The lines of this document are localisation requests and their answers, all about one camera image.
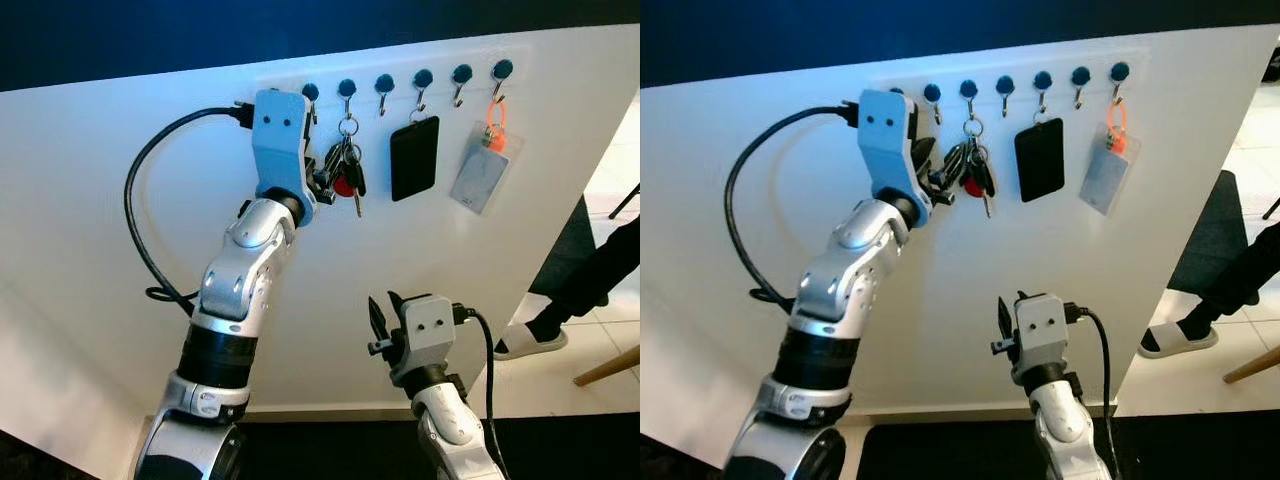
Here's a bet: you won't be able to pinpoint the dark blue rug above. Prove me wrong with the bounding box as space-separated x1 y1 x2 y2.
527 195 603 306
1167 170 1253 297

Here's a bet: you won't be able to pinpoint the clear card holder orange strap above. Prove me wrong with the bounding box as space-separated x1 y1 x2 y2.
448 95 527 217
1077 98 1144 219

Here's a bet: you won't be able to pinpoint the light blue left wrist camera mount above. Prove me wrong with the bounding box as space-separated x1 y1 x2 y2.
858 88 934 209
250 88 319 227

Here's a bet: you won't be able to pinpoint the black floor mat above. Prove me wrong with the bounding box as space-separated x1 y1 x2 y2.
0 408 641 480
640 420 1280 480

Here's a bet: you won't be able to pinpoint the seated person black trousers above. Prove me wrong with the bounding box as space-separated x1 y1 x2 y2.
522 215 641 347
1165 222 1280 346

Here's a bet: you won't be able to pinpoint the key bunch with red tag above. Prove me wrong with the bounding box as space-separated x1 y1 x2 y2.
950 115 999 220
326 117 369 220

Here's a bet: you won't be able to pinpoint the white partition board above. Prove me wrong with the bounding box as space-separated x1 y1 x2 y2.
640 22 1280 480
0 22 641 480

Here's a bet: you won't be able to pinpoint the black card holder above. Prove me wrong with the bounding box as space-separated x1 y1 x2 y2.
389 113 442 204
1013 113 1066 205

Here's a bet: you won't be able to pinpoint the white slipper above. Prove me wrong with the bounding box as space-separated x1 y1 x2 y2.
493 322 569 362
1138 322 1221 360

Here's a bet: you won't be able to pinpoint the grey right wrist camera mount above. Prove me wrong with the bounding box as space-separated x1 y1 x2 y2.
1012 293 1074 387
390 294 463 387

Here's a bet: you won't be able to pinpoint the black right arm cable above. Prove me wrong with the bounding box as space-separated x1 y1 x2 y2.
452 303 502 457
1064 303 1123 477

